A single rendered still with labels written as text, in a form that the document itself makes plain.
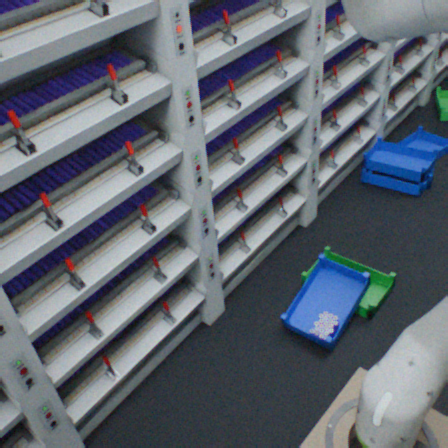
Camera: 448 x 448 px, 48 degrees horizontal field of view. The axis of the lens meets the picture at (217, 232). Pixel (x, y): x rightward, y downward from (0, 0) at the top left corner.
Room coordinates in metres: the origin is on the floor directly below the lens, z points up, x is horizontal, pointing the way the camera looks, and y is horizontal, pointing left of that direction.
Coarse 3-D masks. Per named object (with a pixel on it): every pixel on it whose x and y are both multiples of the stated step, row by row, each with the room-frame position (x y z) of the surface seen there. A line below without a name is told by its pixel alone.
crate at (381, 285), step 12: (324, 252) 1.51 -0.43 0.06; (348, 264) 1.46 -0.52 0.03; (360, 264) 1.42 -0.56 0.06; (372, 276) 1.38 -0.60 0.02; (384, 276) 1.35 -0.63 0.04; (372, 288) 1.33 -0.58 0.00; (384, 288) 1.33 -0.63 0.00; (372, 300) 1.27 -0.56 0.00; (384, 300) 1.26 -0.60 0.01; (360, 312) 1.21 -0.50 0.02; (372, 312) 1.18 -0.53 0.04
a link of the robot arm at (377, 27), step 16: (352, 0) 0.60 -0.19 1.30; (368, 0) 0.59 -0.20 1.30; (384, 0) 0.58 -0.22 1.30; (400, 0) 0.57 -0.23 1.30; (416, 0) 0.56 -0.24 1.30; (352, 16) 0.62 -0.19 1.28; (368, 16) 0.60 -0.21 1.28; (384, 16) 0.58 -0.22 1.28; (400, 16) 0.57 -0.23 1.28; (416, 16) 0.56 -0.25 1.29; (368, 32) 0.61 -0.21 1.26; (384, 32) 0.59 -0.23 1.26; (400, 32) 0.58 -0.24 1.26; (416, 32) 0.57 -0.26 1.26; (432, 32) 0.57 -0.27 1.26
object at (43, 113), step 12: (120, 72) 1.22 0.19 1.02; (132, 72) 1.24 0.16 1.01; (96, 84) 1.16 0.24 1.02; (72, 96) 1.11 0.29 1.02; (84, 96) 1.13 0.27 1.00; (48, 108) 1.06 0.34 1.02; (60, 108) 1.08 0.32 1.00; (72, 108) 1.08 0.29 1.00; (24, 120) 1.01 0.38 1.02; (36, 120) 1.03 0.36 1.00; (0, 132) 0.96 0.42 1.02
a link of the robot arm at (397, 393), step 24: (384, 360) 0.61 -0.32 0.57; (408, 360) 0.60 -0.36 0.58; (384, 384) 0.55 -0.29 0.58; (408, 384) 0.54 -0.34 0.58; (432, 384) 0.55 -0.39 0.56; (360, 408) 0.55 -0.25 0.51; (384, 408) 0.51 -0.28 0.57; (408, 408) 0.50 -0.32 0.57; (360, 432) 0.53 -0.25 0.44; (384, 432) 0.49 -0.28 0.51; (408, 432) 0.48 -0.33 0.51
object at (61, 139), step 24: (120, 48) 1.36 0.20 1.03; (144, 48) 1.30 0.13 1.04; (144, 72) 1.27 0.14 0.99; (168, 72) 1.25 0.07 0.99; (96, 96) 1.15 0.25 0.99; (144, 96) 1.17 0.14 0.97; (168, 96) 1.25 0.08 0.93; (48, 120) 1.05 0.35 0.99; (72, 120) 1.06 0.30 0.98; (96, 120) 1.07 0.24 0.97; (120, 120) 1.12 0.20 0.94; (0, 144) 0.96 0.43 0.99; (48, 144) 0.97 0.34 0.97; (72, 144) 1.01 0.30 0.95; (0, 168) 0.89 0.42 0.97; (24, 168) 0.92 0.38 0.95
